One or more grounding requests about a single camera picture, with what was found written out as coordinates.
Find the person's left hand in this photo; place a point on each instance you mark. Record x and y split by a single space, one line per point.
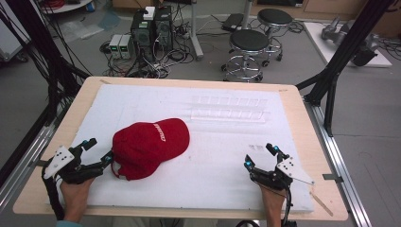
75 194

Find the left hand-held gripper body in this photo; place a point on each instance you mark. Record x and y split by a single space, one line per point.
67 168

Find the grey metal stand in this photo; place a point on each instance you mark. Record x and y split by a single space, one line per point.
195 34

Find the black flat case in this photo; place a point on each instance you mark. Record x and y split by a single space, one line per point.
232 22

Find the thin wooden stick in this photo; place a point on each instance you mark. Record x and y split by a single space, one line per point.
321 204

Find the aluminium rail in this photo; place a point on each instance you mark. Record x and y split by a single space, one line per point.
25 160
339 164

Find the grey bench power supply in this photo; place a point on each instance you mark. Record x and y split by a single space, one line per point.
115 45
127 46

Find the wide black computer tower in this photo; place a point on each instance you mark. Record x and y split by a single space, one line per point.
142 34

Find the white foam mat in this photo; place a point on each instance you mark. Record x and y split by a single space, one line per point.
195 164

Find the large black round stool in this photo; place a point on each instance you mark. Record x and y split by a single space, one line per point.
249 41

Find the clear plastic compartment tray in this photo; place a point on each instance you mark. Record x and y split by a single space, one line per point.
228 108

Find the grey metal pole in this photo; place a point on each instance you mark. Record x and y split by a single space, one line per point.
247 14

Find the white floor board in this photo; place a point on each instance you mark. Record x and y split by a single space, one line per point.
321 41

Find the black metal frame post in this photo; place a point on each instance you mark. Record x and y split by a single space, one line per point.
343 53
53 56

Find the narrow black computer tower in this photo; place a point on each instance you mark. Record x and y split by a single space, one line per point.
164 28

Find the white box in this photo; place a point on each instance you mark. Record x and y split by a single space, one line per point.
149 13

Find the wooden table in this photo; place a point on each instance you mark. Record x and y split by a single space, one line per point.
318 135

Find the person's right hand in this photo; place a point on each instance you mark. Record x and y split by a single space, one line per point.
271 198

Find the red baseball cap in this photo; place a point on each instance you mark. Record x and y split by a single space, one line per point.
149 148

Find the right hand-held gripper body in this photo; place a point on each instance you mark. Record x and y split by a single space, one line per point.
277 178

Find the small black round stool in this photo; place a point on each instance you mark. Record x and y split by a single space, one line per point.
275 17

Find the clear plastic sheet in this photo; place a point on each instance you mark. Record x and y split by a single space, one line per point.
80 30

